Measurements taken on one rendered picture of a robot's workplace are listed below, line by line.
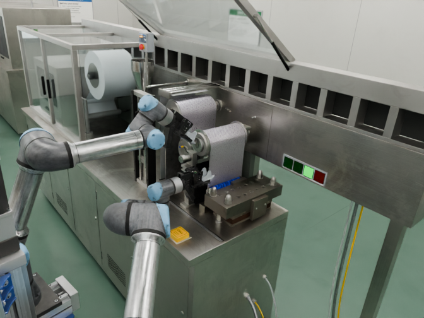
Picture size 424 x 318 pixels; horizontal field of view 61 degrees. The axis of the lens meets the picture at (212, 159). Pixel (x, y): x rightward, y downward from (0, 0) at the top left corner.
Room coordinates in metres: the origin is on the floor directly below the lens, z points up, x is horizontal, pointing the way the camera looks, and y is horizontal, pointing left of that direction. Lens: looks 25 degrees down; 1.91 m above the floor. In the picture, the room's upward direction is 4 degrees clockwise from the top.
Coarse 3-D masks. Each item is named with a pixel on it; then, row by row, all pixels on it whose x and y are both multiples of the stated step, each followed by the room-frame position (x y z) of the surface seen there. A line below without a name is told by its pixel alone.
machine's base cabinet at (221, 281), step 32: (64, 192) 2.43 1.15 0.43; (96, 192) 1.95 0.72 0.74; (96, 224) 1.99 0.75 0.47; (96, 256) 2.03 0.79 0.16; (128, 256) 1.65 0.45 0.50; (160, 256) 1.39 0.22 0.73; (224, 256) 1.32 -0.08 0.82; (256, 256) 1.47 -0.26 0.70; (160, 288) 1.39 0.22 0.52; (192, 288) 1.20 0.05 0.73; (224, 288) 1.33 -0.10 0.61; (256, 288) 1.50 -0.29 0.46
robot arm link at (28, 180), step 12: (24, 132) 1.22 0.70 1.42; (36, 132) 1.19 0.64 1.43; (48, 132) 1.23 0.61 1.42; (24, 144) 1.14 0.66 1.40; (24, 156) 1.14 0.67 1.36; (24, 168) 1.13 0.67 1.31; (24, 180) 1.13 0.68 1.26; (36, 180) 1.15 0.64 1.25; (12, 192) 1.13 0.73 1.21; (24, 192) 1.12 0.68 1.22; (36, 192) 1.16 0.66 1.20; (12, 204) 1.11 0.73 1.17; (24, 204) 1.12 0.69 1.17; (24, 216) 1.12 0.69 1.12; (24, 228) 1.12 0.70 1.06; (24, 240) 1.11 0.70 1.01
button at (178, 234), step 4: (176, 228) 1.36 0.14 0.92; (180, 228) 1.37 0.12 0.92; (172, 232) 1.33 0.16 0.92; (176, 232) 1.34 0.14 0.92; (180, 232) 1.34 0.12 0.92; (184, 232) 1.34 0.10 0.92; (172, 236) 1.31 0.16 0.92; (176, 236) 1.31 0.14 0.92; (180, 236) 1.31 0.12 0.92; (184, 236) 1.32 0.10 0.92; (188, 236) 1.33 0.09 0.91; (176, 240) 1.29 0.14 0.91; (180, 240) 1.30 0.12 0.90
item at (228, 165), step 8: (224, 152) 1.64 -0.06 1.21; (232, 152) 1.68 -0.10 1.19; (240, 152) 1.72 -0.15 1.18; (216, 160) 1.61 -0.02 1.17; (224, 160) 1.64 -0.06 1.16; (232, 160) 1.68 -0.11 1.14; (240, 160) 1.72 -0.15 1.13; (216, 168) 1.61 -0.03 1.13; (224, 168) 1.64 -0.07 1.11; (232, 168) 1.68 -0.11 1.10; (240, 168) 1.72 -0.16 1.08; (216, 176) 1.61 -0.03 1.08; (224, 176) 1.65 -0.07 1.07; (232, 176) 1.69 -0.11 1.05; (208, 184) 1.58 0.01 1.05; (216, 184) 1.61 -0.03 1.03
